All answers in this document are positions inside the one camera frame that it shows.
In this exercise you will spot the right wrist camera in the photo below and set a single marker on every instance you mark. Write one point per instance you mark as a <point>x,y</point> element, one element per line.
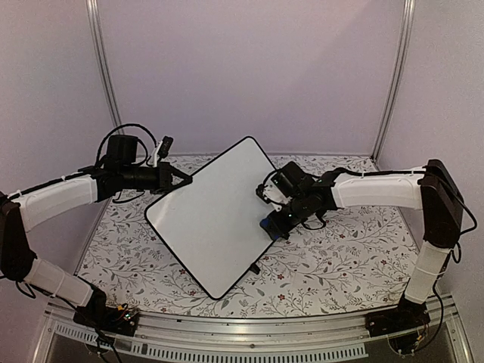
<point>270,194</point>

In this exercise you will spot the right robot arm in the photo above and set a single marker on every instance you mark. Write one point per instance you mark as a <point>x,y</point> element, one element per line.
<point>297,195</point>

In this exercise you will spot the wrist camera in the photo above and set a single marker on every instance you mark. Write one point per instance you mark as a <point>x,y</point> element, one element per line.
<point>161,151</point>
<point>270,194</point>

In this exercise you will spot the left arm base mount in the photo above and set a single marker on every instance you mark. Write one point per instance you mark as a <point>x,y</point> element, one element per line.
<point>122,320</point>

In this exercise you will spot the blue whiteboard eraser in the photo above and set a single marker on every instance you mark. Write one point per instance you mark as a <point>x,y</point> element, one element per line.
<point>273,230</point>

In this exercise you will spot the left aluminium corner post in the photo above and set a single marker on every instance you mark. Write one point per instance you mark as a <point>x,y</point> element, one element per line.
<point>94,21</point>

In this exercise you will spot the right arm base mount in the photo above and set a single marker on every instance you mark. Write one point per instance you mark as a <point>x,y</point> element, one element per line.
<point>406,326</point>

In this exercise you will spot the white whiteboard black frame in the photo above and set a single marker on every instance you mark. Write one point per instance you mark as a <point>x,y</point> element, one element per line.
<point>211,226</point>

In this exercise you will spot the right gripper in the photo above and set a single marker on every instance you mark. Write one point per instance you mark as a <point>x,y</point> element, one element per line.
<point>283,229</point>

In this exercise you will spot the aluminium corner post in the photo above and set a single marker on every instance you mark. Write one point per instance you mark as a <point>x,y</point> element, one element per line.
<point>396,79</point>
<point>94,21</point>

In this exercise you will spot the floral patterned table mat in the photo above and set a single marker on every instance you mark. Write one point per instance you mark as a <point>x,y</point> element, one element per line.
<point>361,260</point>

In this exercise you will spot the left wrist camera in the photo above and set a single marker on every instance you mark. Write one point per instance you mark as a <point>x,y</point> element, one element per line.
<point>161,151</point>

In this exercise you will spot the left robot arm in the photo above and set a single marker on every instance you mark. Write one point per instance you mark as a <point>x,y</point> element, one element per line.
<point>122,162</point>

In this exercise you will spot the front aluminium rail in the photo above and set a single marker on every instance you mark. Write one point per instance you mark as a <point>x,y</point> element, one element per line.
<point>321,338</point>

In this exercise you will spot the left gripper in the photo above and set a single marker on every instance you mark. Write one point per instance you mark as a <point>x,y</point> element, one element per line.
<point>164,178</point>

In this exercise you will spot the right aluminium corner post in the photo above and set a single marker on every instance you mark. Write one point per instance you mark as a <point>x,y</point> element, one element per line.
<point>396,79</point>

